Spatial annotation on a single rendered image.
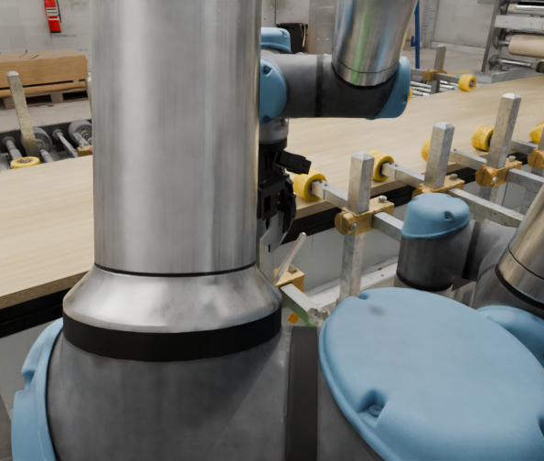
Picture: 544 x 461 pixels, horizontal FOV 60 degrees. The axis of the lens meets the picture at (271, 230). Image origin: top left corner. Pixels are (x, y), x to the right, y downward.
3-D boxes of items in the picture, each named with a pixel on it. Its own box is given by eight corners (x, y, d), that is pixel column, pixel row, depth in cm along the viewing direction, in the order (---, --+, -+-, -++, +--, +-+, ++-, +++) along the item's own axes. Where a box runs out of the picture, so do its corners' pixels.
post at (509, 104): (482, 255, 141) (523, 93, 118) (474, 259, 139) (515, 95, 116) (472, 251, 144) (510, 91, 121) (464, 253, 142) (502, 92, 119)
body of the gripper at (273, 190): (227, 212, 76) (224, 140, 71) (260, 195, 82) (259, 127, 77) (264, 225, 72) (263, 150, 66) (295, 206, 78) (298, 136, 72)
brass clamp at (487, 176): (519, 179, 132) (524, 162, 130) (490, 189, 126) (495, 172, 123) (500, 173, 137) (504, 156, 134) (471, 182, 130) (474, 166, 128)
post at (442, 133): (423, 293, 131) (455, 123, 108) (414, 296, 129) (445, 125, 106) (413, 286, 133) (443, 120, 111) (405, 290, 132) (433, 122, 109)
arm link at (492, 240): (560, 335, 51) (454, 306, 55) (557, 281, 59) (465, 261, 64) (583, 273, 47) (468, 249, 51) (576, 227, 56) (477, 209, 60)
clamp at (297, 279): (304, 293, 102) (304, 273, 99) (250, 315, 95) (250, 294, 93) (289, 281, 106) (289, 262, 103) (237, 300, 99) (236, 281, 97)
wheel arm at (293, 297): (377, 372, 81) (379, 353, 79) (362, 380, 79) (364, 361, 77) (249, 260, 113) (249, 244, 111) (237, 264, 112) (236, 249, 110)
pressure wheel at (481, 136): (481, 146, 156) (491, 155, 161) (493, 124, 155) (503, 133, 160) (465, 142, 160) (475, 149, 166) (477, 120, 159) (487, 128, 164)
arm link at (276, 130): (260, 101, 75) (303, 108, 70) (260, 129, 77) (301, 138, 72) (229, 110, 69) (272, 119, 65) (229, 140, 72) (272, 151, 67)
